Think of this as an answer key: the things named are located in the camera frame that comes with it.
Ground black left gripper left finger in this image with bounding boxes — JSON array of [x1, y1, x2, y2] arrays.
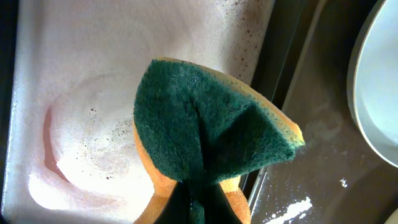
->
[[154, 182, 192, 224]]

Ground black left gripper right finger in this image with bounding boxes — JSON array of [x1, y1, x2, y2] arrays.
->
[[203, 184, 242, 224]]

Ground green and yellow sponge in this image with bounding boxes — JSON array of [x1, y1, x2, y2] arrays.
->
[[132, 57, 305, 223]]

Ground black tray with soapy water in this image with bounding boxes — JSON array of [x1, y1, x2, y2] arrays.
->
[[0, 0, 318, 224]]

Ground dark brown serving tray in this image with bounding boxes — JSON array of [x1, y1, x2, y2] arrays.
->
[[250, 1, 397, 223]]

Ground pale green plate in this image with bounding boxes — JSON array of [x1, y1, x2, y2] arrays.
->
[[347, 0, 397, 166]]

